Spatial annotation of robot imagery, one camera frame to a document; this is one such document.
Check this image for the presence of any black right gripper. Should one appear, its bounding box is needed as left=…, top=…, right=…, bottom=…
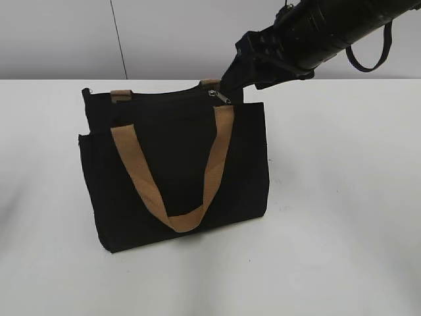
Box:
left=221, top=16, right=312, bottom=92

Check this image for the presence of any silver metal zipper pull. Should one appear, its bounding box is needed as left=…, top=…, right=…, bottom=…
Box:
left=208, top=90, right=231, bottom=105

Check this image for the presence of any black canvas tote bag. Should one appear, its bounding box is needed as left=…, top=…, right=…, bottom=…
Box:
left=78, top=80, right=269, bottom=253

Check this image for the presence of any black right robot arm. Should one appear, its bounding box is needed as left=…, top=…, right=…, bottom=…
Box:
left=221, top=0, right=420, bottom=92

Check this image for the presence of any black looped cable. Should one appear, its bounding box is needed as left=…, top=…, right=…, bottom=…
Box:
left=345, top=22, right=394, bottom=72

